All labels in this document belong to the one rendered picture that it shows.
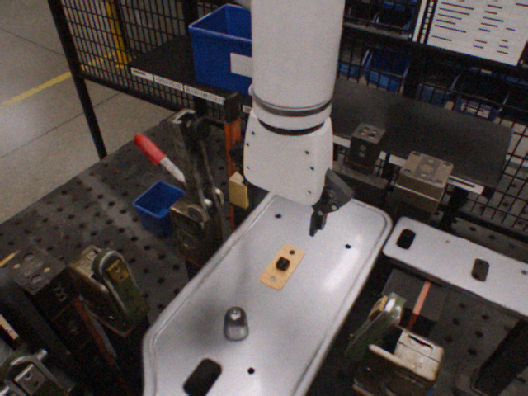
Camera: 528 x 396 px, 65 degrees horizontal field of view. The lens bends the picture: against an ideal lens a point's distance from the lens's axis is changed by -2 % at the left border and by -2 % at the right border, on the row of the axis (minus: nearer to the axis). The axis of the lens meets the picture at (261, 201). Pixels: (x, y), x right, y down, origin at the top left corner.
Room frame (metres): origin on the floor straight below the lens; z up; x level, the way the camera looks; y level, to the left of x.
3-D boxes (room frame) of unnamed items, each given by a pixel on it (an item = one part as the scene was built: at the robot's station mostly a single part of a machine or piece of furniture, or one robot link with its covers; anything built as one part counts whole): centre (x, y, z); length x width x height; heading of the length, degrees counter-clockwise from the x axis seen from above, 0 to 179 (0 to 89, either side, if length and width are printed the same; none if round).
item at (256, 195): (0.43, 0.02, 1.14); 0.03 x 0.03 x 0.07; 59
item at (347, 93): (0.87, -0.09, 1.02); 0.90 x 0.22 x 0.03; 58
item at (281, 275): (0.39, -0.03, 1.01); 0.08 x 0.04 x 0.01; 148
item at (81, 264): (0.35, 0.22, 0.88); 0.11 x 0.09 x 0.37; 58
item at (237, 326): (0.29, 0.03, 1.02); 0.03 x 0.03 x 0.07
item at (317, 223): (0.36, -0.08, 1.14); 0.03 x 0.03 x 0.07; 59
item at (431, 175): (0.56, -0.29, 0.88); 0.08 x 0.08 x 0.36; 58
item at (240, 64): (0.92, -0.01, 1.10); 0.30 x 0.17 x 0.13; 62
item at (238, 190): (0.53, 0.03, 0.88); 0.04 x 0.04 x 0.36; 58
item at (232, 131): (0.56, 0.05, 0.95); 0.03 x 0.01 x 0.50; 148
